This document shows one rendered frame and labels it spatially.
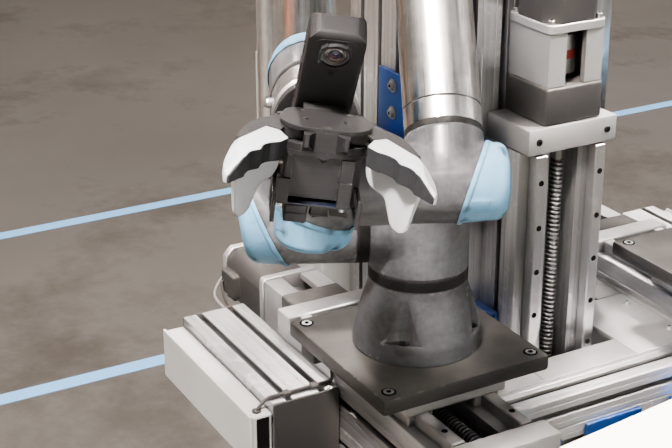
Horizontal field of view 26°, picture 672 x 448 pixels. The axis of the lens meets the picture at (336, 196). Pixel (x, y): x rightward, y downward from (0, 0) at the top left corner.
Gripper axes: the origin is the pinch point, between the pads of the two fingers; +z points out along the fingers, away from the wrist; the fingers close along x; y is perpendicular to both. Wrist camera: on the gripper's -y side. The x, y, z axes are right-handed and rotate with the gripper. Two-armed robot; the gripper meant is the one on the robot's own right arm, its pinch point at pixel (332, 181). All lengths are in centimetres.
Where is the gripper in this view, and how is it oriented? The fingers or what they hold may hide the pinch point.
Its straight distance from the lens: 103.2
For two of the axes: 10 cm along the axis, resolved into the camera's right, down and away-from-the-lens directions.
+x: -9.9, -1.0, -1.1
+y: -1.4, 9.2, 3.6
